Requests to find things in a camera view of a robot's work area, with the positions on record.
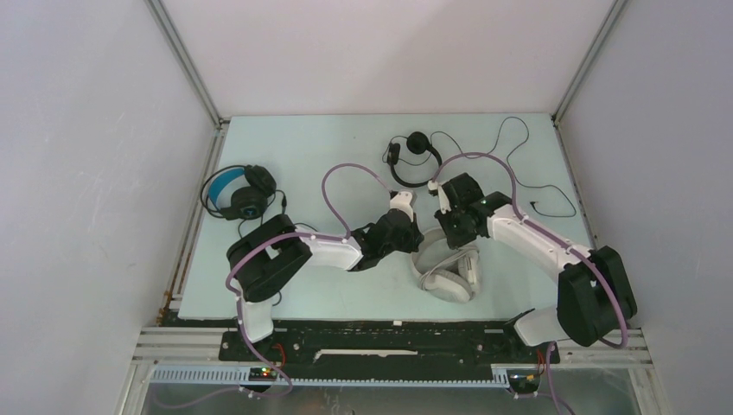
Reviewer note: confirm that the white gaming headset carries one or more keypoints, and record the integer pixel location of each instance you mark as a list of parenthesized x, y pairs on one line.
[(455, 279)]

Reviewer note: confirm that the aluminium frame post left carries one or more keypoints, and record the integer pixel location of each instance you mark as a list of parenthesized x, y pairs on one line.
[(171, 35)]

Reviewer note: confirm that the aluminium frame post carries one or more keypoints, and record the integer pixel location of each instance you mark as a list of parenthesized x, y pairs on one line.
[(171, 35), (598, 42)]

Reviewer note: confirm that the white slotted cable duct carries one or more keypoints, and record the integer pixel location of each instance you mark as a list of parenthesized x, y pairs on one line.
[(260, 376)]

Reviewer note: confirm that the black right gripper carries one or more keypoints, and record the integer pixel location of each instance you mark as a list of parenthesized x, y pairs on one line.
[(454, 241)]

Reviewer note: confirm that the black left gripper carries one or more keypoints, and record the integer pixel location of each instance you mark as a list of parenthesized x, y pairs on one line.
[(415, 239)]

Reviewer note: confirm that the aluminium frame post right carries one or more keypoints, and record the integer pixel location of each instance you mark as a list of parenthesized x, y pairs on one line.
[(598, 42)]

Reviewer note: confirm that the black and blue headset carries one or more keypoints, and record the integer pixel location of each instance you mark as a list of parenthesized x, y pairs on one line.
[(238, 192)]

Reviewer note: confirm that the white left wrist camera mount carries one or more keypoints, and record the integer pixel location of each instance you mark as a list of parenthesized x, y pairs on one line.
[(403, 201)]

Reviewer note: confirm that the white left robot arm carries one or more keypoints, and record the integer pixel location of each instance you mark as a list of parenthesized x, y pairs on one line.
[(267, 258)]

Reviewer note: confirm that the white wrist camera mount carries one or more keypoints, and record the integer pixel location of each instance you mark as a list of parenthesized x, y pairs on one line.
[(403, 201), (435, 188)]

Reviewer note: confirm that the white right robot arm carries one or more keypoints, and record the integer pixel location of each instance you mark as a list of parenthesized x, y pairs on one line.
[(594, 296)]

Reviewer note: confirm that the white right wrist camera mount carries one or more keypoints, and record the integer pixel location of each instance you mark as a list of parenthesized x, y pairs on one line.
[(435, 188)]

